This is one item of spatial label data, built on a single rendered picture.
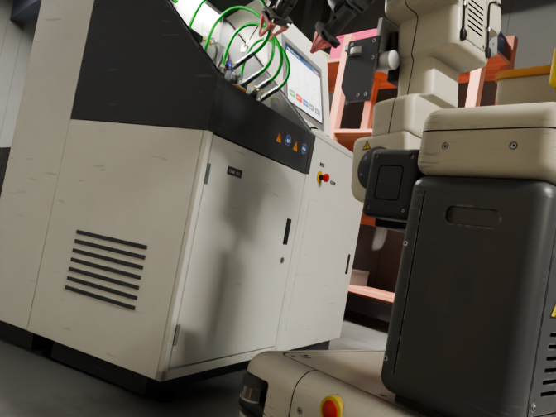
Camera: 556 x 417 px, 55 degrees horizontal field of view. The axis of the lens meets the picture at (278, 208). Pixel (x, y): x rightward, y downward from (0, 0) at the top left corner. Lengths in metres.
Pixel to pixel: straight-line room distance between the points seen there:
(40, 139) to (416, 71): 1.30
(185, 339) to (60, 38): 1.14
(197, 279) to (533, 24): 3.41
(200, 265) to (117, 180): 0.38
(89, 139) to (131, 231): 0.37
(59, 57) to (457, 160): 1.50
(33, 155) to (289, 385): 1.31
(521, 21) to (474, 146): 3.56
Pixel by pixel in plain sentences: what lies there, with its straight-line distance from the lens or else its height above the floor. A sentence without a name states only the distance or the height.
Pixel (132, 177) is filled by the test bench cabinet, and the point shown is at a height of 0.62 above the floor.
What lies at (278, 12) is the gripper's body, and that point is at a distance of 1.92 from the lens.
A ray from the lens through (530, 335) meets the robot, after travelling 0.88.
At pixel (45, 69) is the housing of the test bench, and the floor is 0.96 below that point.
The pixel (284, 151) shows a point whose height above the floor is 0.83.
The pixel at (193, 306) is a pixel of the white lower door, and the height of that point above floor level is 0.28.
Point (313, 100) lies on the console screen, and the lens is 2.74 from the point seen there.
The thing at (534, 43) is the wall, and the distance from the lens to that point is 4.35.
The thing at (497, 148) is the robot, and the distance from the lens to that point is 0.92.
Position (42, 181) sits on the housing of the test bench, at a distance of 1.98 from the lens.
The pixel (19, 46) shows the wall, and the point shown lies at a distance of 8.37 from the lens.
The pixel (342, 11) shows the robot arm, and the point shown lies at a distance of 1.95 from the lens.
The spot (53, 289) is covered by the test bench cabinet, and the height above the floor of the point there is 0.23.
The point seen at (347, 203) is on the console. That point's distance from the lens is 2.55.
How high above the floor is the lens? 0.54
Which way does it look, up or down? 3 degrees up
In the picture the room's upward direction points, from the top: 10 degrees clockwise
